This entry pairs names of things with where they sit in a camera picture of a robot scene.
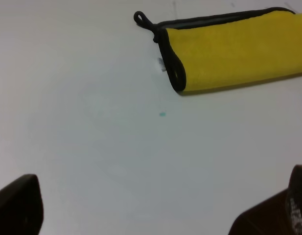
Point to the yellow towel with black trim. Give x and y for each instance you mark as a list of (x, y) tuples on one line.
[(229, 50)]

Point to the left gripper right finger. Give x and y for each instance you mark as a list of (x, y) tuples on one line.
[(280, 214)]

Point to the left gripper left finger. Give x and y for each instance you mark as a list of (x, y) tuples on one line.
[(21, 207)]

